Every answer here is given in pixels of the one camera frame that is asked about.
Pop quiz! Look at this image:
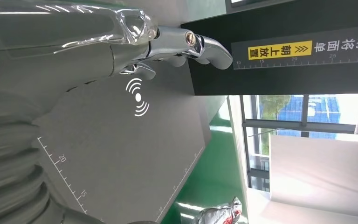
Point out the black scanner column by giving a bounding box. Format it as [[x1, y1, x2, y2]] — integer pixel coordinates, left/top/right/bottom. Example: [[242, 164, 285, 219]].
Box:
[[180, 0, 358, 97]]

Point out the white red-print courier package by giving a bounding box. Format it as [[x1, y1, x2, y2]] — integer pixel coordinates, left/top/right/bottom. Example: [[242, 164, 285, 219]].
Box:
[[194, 196, 243, 224]]

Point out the dark grey scanner platform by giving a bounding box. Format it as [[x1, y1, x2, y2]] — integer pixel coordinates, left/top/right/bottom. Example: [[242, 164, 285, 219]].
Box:
[[32, 62, 213, 224]]

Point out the ruler label with yellow strip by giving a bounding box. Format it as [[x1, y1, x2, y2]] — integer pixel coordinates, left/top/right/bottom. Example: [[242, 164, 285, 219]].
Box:
[[231, 24, 358, 70]]

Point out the dark-framed window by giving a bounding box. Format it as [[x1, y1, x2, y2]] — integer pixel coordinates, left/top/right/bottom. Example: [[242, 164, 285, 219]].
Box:
[[240, 94, 358, 193]]

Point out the green conveyor belt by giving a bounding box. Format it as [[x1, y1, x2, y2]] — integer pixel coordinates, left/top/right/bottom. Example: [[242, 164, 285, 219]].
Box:
[[161, 123, 249, 224]]

